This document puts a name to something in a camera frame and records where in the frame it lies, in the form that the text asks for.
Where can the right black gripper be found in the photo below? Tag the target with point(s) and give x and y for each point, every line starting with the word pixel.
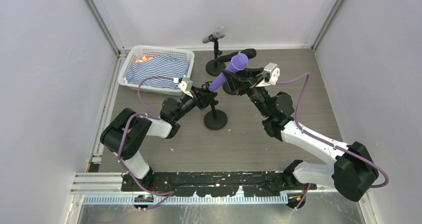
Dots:
pixel 242 82

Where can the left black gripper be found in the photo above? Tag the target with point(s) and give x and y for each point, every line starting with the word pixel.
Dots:
pixel 200 97

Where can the purple microphone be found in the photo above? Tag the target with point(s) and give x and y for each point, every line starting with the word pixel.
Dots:
pixel 237 63

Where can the black mic stand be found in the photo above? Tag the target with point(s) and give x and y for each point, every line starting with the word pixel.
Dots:
pixel 227 89
pixel 214 67
pixel 215 119

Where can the black microphone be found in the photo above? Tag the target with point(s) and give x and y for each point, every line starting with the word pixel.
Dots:
pixel 250 53

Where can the silver microphone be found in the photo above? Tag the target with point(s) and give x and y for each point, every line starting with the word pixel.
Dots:
pixel 219 33

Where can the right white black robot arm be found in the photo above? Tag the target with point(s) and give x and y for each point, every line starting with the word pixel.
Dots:
pixel 348 168

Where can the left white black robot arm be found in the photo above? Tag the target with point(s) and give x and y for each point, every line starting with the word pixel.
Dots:
pixel 125 134

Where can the white plastic basket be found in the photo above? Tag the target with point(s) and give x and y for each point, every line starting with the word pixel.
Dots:
pixel 139 51

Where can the blue white striped cloth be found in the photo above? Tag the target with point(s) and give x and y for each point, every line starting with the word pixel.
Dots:
pixel 157 72

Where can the orange item in basket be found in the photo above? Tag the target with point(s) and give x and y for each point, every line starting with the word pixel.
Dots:
pixel 144 58

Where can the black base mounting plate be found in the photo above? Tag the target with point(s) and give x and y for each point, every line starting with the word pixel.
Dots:
pixel 215 184

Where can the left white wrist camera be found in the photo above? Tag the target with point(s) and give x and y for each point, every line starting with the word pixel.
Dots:
pixel 185 85

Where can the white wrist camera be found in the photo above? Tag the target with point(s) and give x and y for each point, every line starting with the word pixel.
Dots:
pixel 271 73
pixel 185 85

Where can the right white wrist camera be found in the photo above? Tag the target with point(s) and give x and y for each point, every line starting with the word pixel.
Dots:
pixel 271 73

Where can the right aluminium frame post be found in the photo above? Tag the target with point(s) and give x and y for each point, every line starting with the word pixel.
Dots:
pixel 327 23

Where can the aluminium frame post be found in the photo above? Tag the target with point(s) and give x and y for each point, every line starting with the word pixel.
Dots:
pixel 327 23
pixel 102 25

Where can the left aluminium frame post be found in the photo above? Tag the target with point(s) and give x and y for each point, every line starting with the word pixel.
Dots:
pixel 102 25

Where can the white slotted cable duct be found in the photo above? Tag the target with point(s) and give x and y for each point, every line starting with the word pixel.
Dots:
pixel 126 199

